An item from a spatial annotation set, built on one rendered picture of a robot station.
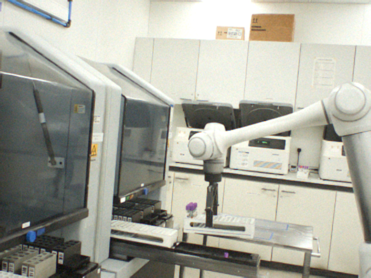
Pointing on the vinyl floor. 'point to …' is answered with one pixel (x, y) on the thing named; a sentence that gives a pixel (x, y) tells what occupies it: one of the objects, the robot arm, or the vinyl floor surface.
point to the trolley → (272, 239)
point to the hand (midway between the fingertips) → (211, 219)
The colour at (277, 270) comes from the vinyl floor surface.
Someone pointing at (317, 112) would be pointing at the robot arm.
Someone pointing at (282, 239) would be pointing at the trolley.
